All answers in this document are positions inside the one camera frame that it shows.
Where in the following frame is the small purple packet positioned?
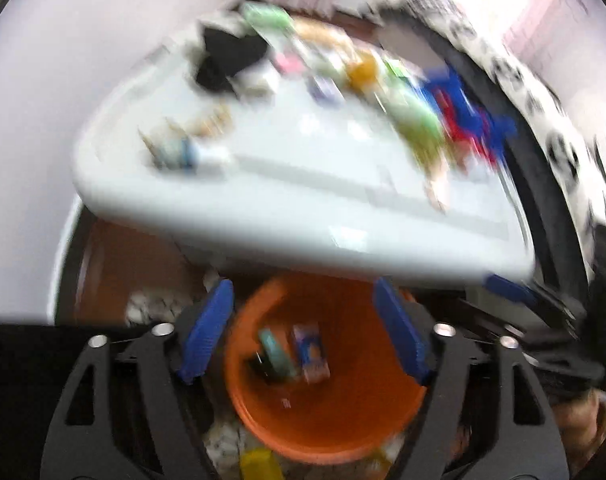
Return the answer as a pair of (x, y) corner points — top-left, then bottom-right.
(308, 74), (344, 106)

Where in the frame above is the blue and white bottle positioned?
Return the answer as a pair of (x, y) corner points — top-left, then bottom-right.
(150, 135), (231, 173)

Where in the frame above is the white plastic storage box lid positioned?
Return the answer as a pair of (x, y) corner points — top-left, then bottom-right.
(73, 7), (536, 283)

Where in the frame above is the bright green packet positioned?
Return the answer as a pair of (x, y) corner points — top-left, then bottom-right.
(383, 60), (446, 161)

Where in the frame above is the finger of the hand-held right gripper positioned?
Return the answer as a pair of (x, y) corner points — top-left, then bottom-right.
(484, 273), (578, 333)

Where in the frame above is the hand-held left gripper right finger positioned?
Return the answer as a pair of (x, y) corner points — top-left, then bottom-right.
(373, 277), (568, 480)

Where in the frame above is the teal item in bin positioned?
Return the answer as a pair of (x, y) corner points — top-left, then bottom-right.
(258, 329), (298, 378)

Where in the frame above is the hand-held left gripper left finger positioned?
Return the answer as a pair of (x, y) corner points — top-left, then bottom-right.
(40, 279), (235, 480)

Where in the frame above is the person's right hand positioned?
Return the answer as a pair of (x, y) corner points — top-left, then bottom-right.
(550, 389), (606, 468)

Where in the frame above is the blue and pink packet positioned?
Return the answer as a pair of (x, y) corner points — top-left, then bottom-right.
(292, 324), (331, 385)

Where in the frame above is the orange round item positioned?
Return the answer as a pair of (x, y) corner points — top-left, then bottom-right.
(345, 55), (381, 91)

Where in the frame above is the orange plastic bin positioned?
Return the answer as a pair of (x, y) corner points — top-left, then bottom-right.
(224, 275), (428, 463)

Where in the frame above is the blue scarf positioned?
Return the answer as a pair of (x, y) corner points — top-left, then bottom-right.
(423, 67), (518, 166)

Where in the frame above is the black sock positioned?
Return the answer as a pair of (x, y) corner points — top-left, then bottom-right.
(193, 25), (271, 96)

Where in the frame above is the green lotion bottle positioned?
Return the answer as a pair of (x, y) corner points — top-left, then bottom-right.
(240, 2), (296, 36)

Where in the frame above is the beige cardboard box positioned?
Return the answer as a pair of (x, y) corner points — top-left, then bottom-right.
(293, 17), (354, 56)

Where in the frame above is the black and white patterned bedding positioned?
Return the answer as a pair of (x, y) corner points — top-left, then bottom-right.
(378, 0), (606, 281)

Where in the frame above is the pink oval keychain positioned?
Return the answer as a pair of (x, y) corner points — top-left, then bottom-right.
(273, 52), (304, 75)

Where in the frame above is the brown crumpled wrapper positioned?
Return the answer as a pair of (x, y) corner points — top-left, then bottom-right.
(183, 105), (234, 138)

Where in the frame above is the yellow packet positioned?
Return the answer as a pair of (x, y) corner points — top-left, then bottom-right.
(239, 447), (284, 480)

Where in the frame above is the speckled white cloth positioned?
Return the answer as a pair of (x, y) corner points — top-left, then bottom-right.
(125, 290), (204, 326)

